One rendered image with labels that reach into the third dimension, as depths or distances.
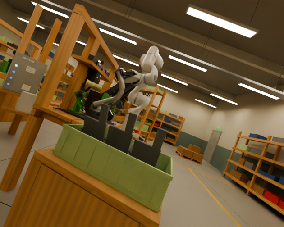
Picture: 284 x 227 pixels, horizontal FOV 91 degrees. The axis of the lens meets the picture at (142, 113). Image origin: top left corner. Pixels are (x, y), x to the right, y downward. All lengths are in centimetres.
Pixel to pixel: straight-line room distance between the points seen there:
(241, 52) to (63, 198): 621
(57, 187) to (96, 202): 21
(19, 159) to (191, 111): 1080
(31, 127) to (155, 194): 135
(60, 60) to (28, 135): 79
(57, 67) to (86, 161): 109
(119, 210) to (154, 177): 19
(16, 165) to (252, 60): 656
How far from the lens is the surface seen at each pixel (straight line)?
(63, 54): 165
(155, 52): 123
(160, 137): 70
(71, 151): 83
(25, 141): 175
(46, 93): 164
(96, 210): 76
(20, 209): 102
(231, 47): 620
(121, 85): 78
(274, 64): 686
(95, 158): 76
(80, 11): 178
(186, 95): 1155
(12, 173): 190
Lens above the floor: 115
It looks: 1 degrees up
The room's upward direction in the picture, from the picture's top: 22 degrees clockwise
